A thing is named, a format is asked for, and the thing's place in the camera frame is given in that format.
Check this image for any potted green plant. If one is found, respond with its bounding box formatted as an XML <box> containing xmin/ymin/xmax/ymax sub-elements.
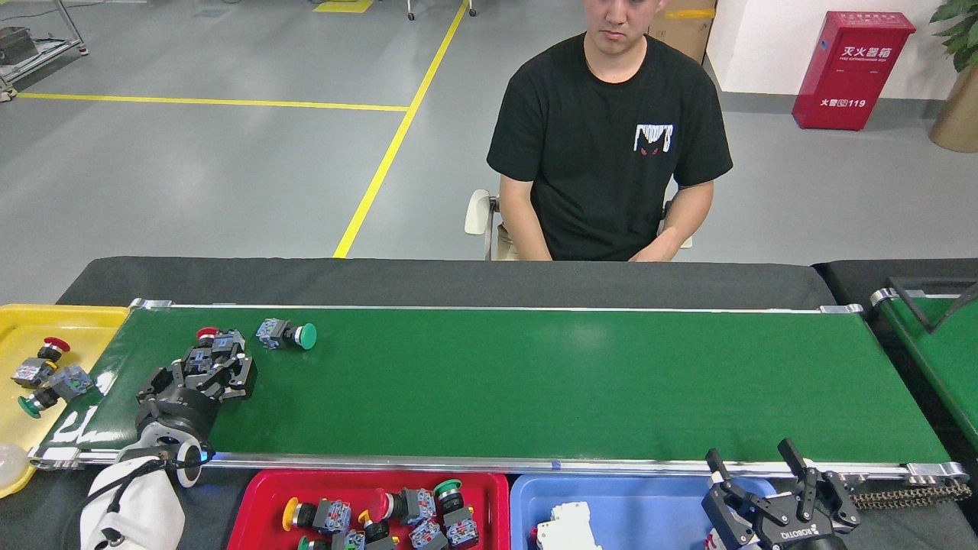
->
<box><xmin>929</xmin><ymin>0</ymin><xmax>978</xmax><ymax>154</ymax></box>

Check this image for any clear light bulb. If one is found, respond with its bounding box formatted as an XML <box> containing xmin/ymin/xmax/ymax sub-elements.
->
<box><xmin>0</xmin><ymin>443</ymin><xmax>31</xmax><ymax>490</ymax></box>

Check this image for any green feeder conveyor belt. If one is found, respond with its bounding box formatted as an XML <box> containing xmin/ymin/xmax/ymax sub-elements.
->
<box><xmin>870</xmin><ymin>277</ymin><xmax>978</xmax><ymax>451</ymax></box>

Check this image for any yellow plastic tray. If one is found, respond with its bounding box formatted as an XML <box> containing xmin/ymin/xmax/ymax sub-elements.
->
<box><xmin>0</xmin><ymin>304</ymin><xmax>131</xmax><ymax>499</ymax></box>

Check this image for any black metal bracket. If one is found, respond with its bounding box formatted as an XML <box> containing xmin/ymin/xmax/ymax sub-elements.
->
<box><xmin>886</xmin><ymin>277</ymin><xmax>978</xmax><ymax>335</ymax></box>

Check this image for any yellow push button switch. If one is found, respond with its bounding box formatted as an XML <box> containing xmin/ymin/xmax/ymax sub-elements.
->
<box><xmin>356</xmin><ymin>510</ymin><xmax>400</xmax><ymax>550</ymax></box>
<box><xmin>280</xmin><ymin>497</ymin><xmax>353</xmax><ymax>535</ymax></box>

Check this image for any blue plastic tray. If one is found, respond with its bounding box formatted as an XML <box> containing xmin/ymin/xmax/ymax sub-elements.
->
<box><xmin>510</xmin><ymin>474</ymin><xmax>780</xmax><ymax>550</ymax></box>

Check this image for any red plastic tray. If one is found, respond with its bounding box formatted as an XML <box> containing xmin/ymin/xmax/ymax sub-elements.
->
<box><xmin>227</xmin><ymin>470</ymin><xmax>511</xmax><ymax>550</ymax></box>

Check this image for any red push button switch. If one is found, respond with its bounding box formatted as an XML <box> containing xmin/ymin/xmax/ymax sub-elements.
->
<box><xmin>368</xmin><ymin>487</ymin><xmax>439</xmax><ymax>526</ymax></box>
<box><xmin>196</xmin><ymin>326</ymin><xmax>247</xmax><ymax>367</ymax></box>
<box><xmin>11</xmin><ymin>336</ymin><xmax>72</xmax><ymax>390</ymax></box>
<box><xmin>408</xmin><ymin>519</ymin><xmax>450</xmax><ymax>550</ymax></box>

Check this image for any dark grey equipment box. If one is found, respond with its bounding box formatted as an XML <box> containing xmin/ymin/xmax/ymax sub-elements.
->
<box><xmin>0</xmin><ymin>27</ymin><xmax>39</xmax><ymax>66</ymax></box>

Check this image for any black drive chain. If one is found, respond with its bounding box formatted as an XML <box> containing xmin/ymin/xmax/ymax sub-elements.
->
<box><xmin>844</xmin><ymin>477</ymin><xmax>973</xmax><ymax>511</ymax></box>

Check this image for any person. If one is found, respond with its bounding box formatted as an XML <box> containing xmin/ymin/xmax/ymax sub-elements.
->
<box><xmin>487</xmin><ymin>0</ymin><xmax>734</xmax><ymax>263</ymax></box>

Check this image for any red fire extinguisher cabinet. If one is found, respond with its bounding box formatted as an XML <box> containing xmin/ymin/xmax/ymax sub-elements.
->
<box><xmin>792</xmin><ymin>11</ymin><xmax>917</xmax><ymax>131</ymax></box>

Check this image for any metal shelf cart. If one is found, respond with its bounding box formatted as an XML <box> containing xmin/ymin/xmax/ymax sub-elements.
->
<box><xmin>0</xmin><ymin>0</ymin><xmax>89</xmax><ymax>104</ymax></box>

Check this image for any long green conveyor belt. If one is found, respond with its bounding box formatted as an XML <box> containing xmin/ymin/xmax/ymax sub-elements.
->
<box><xmin>27</xmin><ymin>298</ymin><xmax>971</xmax><ymax>482</ymax></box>

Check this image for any cardboard box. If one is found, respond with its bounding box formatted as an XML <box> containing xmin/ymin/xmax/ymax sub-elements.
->
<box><xmin>648</xmin><ymin>0</ymin><xmax>719</xmax><ymax>66</ymax></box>

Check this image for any green push button switch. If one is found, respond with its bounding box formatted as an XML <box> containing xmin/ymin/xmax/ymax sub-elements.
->
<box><xmin>432</xmin><ymin>478</ymin><xmax>481</xmax><ymax>550</ymax></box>
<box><xmin>17</xmin><ymin>364</ymin><xmax>95</xmax><ymax>420</ymax></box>
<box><xmin>255</xmin><ymin>318</ymin><xmax>318</xmax><ymax>352</ymax></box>
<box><xmin>296</xmin><ymin>529</ymin><xmax>368</xmax><ymax>550</ymax></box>

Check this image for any white wheeled stand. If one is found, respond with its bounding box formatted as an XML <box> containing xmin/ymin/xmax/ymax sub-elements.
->
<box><xmin>406</xmin><ymin>0</ymin><xmax>476</xmax><ymax>21</ymax></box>

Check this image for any grey office chair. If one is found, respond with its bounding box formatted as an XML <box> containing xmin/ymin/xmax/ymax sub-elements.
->
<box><xmin>464</xmin><ymin>189</ymin><xmax>695</xmax><ymax>260</ymax></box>

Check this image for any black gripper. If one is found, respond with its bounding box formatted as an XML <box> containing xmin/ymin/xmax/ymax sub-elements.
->
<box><xmin>136</xmin><ymin>344</ymin><xmax>258</xmax><ymax>444</ymax></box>
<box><xmin>701</xmin><ymin>438</ymin><xmax>863</xmax><ymax>550</ymax></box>

